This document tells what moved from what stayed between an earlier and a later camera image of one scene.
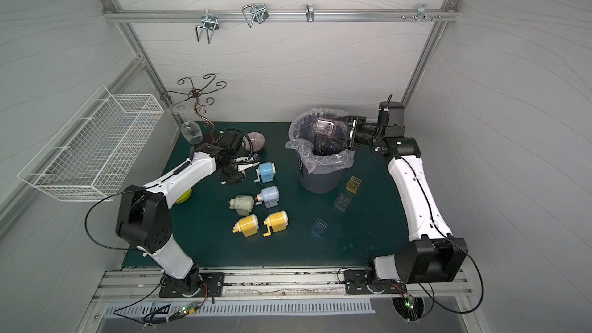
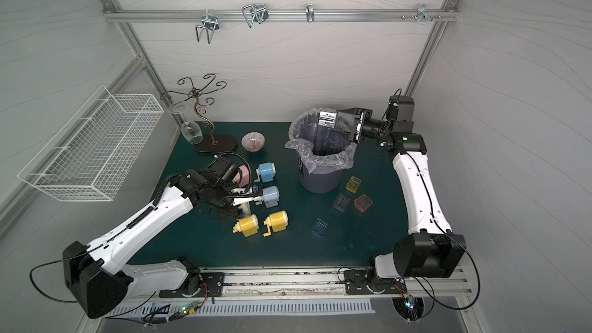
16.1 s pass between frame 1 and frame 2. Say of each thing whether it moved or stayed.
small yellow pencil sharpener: stayed
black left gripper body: moved
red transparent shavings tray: moved
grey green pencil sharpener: stayed
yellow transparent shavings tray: stayed
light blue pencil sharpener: stayed
